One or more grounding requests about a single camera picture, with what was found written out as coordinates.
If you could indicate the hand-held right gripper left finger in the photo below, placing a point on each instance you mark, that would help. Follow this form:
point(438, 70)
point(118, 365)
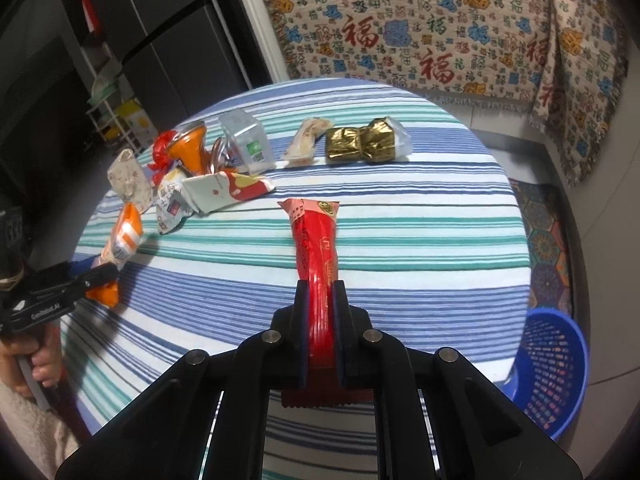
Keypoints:
point(299, 332)

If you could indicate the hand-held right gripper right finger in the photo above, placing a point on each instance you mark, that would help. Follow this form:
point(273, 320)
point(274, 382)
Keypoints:
point(341, 340)

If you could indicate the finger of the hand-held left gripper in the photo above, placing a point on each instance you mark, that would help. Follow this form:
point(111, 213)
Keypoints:
point(55, 274)
point(92, 280)

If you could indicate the orange and white snack packet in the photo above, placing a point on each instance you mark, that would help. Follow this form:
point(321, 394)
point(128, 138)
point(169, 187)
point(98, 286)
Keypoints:
point(125, 232)

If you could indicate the long red snack wrapper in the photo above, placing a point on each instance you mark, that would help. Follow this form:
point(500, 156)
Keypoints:
point(315, 250)

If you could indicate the white patterned snack packet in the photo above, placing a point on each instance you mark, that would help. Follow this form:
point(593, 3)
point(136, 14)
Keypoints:
point(127, 180)

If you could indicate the small white printed packet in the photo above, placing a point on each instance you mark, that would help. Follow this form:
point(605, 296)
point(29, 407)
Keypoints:
point(170, 205)

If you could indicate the white and red paper packet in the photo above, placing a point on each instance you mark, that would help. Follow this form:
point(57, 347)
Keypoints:
point(220, 192)

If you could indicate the gold foil packet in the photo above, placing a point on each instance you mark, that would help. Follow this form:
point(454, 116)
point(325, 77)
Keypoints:
point(360, 142)

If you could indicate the blue plastic basket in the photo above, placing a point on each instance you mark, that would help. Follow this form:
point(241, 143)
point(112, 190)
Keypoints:
point(550, 370)

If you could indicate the person's left forearm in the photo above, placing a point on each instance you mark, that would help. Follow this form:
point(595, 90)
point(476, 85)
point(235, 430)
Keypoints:
point(30, 430)

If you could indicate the person's left hand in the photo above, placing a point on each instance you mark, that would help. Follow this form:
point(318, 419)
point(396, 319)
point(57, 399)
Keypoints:
point(42, 370)

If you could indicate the red plastic bag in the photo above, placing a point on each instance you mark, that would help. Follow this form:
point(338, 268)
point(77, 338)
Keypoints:
point(162, 147)

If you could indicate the crushed orange foil packet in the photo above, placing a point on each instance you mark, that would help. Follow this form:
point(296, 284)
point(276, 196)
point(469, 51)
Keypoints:
point(187, 152)

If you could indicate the yellow box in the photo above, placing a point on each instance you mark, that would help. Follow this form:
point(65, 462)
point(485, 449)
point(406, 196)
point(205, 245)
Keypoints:
point(135, 122)

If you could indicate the beige crumpled wrapper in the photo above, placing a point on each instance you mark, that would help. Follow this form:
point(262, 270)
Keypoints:
point(305, 140)

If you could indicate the green and white bag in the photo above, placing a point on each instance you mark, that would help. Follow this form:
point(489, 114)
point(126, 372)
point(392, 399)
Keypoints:
point(105, 85)

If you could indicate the clear plastic box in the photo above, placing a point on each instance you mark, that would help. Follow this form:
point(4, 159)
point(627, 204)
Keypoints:
point(245, 140)

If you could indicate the patterned floor mat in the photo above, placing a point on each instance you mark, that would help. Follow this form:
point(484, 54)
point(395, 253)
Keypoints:
point(542, 250)

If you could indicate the red label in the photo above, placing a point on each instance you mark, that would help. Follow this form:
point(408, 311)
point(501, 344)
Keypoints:
point(90, 12)

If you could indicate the dark grey refrigerator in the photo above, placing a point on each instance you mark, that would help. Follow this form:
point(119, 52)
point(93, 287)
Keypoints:
point(165, 20)

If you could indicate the patterned cloth covered sofa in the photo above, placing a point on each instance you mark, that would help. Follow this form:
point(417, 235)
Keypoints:
point(400, 35)

